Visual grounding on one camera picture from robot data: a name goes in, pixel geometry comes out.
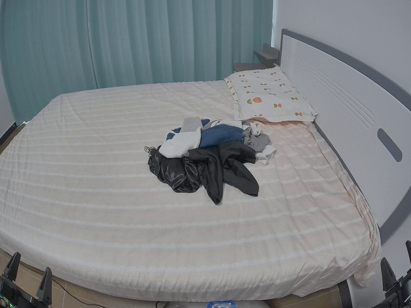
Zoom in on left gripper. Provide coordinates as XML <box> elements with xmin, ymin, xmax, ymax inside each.
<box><xmin>0</xmin><ymin>252</ymin><xmax>53</xmax><ymax>308</ymax></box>

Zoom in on blue-green curtain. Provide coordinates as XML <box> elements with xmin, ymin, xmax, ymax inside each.
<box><xmin>0</xmin><ymin>0</ymin><xmax>97</xmax><ymax>125</ymax></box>
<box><xmin>86</xmin><ymin>0</ymin><xmax>277</xmax><ymax>88</ymax></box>

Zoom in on bed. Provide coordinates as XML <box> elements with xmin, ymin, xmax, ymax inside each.
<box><xmin>0</xmin><ymin>28</ymin><xmax>411</xmax><ymax>308</ymax></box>

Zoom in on pile of clothes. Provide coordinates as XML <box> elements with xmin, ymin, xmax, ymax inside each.
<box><xmin>144</xmin><ymin>116</ymin><xmax>277</xmax><ymax>194</ymax></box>

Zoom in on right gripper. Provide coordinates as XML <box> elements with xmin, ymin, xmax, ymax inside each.
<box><xmin>371</xmin><ymin>240</ymin><xmax>411</xmax><ymax>308</ymax></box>

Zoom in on grey wooden bedside table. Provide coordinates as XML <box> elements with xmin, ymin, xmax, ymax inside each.
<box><xmin>233</xmin><ymin>43</ymin><xmax>280</xmax><ymax>73</ymax></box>

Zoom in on black shorts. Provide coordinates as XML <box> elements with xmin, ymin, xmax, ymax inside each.
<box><xmin>188</xmin><ymin>141</ymin><xmax>260</xmax><ymax>205</ymax></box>

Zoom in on white printed pillow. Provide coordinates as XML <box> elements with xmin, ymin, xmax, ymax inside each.
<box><xmin>224</xmin><ymin>64</ymin><xmax>318</xmax><ymax>122</ymax></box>

